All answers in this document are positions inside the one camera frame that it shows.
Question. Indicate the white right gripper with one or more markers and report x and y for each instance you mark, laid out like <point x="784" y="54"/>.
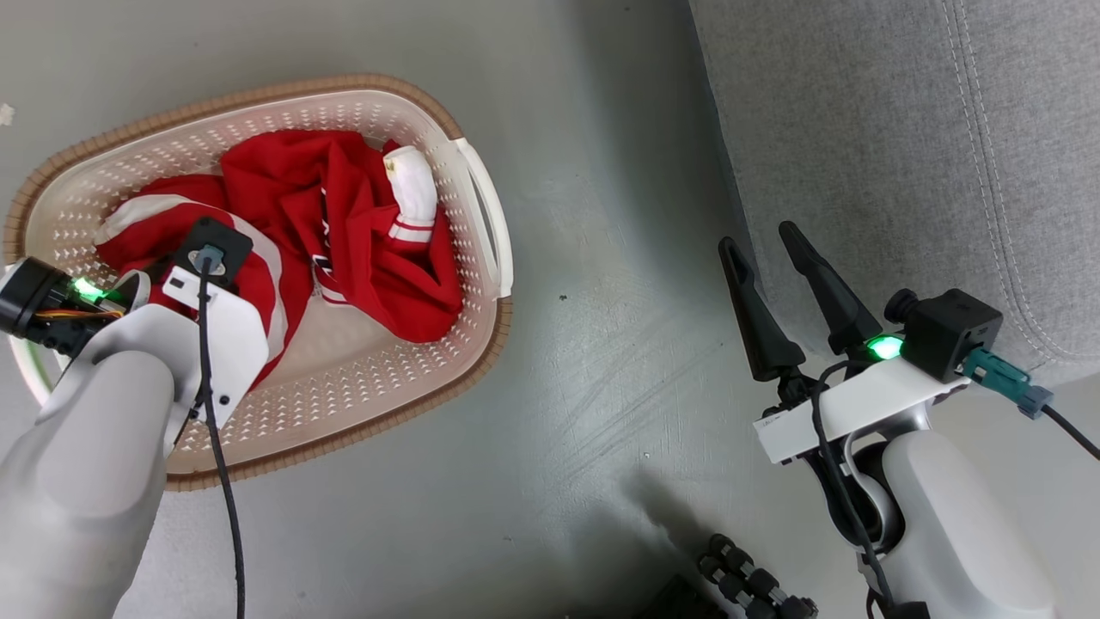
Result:
<point x="868" y="404"/>

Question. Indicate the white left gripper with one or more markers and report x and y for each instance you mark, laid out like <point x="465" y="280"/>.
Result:
<point x="232" y="344"/>

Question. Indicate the red and white jersey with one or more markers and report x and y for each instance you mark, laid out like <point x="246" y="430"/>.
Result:
<point x="344" y="198"/>

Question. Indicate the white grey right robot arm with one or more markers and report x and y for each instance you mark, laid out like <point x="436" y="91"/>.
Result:
<point x="945" y="516"/>

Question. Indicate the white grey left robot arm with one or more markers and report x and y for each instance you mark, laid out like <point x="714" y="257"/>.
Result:
<point x="77" y="499"/>

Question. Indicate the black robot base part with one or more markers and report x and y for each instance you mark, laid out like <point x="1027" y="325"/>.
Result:
<point x="679" y="602"/>

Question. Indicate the cream laundry basket brown rim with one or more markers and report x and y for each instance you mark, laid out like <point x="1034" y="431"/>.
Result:
<point x="361" y="404"/>

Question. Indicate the grey fabric sofa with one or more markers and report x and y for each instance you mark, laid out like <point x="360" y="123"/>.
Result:
<point x="859" y="129"/>

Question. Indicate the small white floor scrap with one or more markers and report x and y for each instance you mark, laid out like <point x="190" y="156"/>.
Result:
<point x="5" y="113"/>

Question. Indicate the teal left camera connector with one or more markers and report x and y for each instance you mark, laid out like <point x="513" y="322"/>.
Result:
<point x="209" y="256"/>

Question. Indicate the teal camera connector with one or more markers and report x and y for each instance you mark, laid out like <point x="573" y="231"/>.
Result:
<point x="997" y="374"/>
<point x="209" y="256"/>

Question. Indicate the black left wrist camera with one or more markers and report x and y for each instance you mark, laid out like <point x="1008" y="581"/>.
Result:
<point x="228" y="236"/>

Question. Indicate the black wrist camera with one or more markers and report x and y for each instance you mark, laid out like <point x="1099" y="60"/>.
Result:
<point x="228" y="236"/>
<point x="954" y="331"/>

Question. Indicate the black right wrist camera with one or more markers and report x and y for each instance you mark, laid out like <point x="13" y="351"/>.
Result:
<point x="954" y="331"/>

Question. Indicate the teal right camera connector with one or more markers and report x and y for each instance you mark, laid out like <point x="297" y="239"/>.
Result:
<point x="997" y="374"/>

